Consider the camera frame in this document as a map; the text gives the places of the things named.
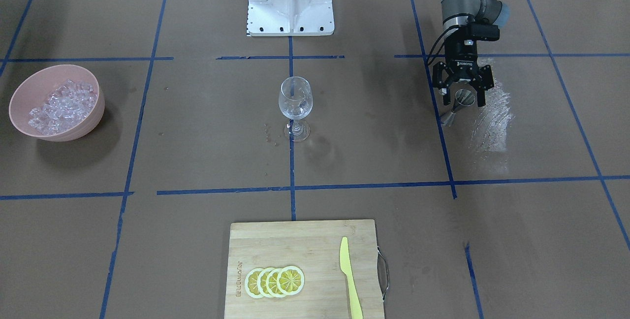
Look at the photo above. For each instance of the steel double jigger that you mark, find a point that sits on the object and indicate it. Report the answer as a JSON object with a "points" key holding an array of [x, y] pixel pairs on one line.
{"points": [[463, 99]]}

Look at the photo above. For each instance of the clear ice cubes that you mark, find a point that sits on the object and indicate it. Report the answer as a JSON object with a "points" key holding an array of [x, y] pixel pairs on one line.
{"points": [[65, 107]]}

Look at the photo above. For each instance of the clear wine glass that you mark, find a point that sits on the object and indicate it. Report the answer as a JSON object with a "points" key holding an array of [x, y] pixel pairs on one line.
{"points": [[296, 102]]}

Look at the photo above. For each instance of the bamboo cutting board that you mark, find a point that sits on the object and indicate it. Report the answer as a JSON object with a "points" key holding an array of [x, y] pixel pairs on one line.
{"points": [[303, 270]]}

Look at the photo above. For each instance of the yellow plastic knife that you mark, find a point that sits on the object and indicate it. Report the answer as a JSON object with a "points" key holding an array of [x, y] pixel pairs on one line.
{"points": [[355, 309]]}

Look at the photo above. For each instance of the lemon slice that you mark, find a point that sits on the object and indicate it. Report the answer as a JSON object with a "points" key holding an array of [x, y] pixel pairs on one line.
{"points": [[290, 280]]}

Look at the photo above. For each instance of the pink bowl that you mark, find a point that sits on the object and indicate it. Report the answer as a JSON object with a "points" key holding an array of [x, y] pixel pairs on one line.
{"points": [[33, 92]]}

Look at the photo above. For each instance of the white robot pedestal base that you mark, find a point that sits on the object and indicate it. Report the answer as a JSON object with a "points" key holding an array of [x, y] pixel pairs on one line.
{"points": [[290, 18]]}

